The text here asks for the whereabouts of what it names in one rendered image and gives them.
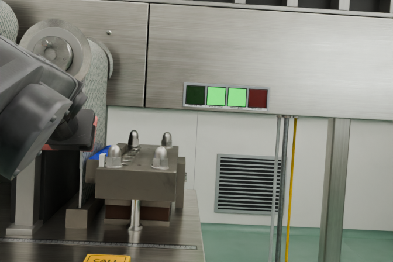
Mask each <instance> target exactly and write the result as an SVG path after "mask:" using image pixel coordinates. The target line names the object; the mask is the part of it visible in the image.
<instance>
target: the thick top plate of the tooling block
mask: <svg viewBox="0 0 393 262"><path fill-rule="evenodd" d="M160 146H161V145H150V144H140V146H137V147H133V146H127V150H126V151H125V152H124V153H123V154H122V155H121V156H122V165H123V167H122V168H107V167H105V166H104V167H100V166H99V167H98V168H97V169H96V181H95V198H102V199H127V200H140V201H166V202H175V192H176V184H177V163H178V149H179V146H173V148H169V149H168V148H165V149H166V151H167V158H168V166H169V169H166V170H156V169H153V168H152V165H153V158H154V153H155V150H156V149H157V148H158V147H160Z"/></svg>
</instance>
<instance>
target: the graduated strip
mask: <svg viewBox="0 0 393 262"><path fill-rule="evenodd" d="M0 242H18V243H46V244H73V245H88V246H115V247H142V248H157V249H184V250H197V245H183V244H155V243H128V242H101V241H86V240H60V239H32V238H18V237H0Z"/></svg>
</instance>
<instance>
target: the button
mask: <svg viewBox="0 0 393 262"><path fill-rule="evenodd" d="M130 259H131V257H130V256H117V255H103V254H87V256H86V258H85V260H84V261H83V262H130Z"/></svg>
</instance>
